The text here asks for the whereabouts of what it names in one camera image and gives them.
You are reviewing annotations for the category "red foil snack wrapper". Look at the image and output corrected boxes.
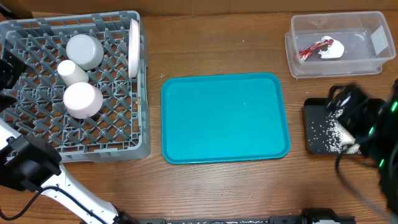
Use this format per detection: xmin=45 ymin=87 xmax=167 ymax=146
xmin=299 ymin=39 xmax=334 ymax=61

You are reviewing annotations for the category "clear plastic bin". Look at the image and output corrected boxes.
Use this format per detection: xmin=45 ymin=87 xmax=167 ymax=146
xmin=285 ymin=11 xmax=396 ymax=78

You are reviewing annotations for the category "white paper cup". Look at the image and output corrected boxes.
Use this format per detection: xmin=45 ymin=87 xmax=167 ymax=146
xmin=57 ymin=60 xmax=89 ymax=86

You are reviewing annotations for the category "white rice pile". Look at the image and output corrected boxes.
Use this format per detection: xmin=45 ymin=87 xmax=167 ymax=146
xmin=306 ymin=108 xmax=361 ymax=155

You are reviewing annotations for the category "teal plastic tray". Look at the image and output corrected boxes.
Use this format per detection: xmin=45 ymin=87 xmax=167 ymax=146
xmin=161 ymin=73 xmax=291 ymax=164

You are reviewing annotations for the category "grey plastic dish rack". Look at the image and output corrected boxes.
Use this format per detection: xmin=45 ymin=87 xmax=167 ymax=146
xmin=1 ymin=11 xmax=150 ymax=162

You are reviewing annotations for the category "white round plate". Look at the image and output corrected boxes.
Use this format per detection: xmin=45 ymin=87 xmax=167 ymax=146
xmin=128 ymin=19 xmax=141 ymax=78

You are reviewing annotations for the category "grey shallow bowl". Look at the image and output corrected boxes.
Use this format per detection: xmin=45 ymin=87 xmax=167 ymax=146
xmin=66 ymin=34 xmax=104 ymax=70

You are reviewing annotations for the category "white napkin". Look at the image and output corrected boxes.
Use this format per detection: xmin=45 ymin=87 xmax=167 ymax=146
xmin=318 ymin=36 xmax=345 ymax=59

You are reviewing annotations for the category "pink upturned bowl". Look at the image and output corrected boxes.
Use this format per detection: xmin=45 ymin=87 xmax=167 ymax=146
xmin=63 ymin=82 xmax=103 ymax=119

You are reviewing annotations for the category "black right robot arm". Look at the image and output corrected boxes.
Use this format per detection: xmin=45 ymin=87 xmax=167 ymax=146
xmin=325 ymin=81 xmax=397 ymax=216

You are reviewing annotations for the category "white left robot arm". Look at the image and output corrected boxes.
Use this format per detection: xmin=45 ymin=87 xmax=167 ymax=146
xmin=1 ymin=121 xmax=137 ymax=223

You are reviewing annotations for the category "black plastic tray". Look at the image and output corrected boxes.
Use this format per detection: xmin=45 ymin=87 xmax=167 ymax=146
xmin=302 ymin=97 xmax=386 ymax=156

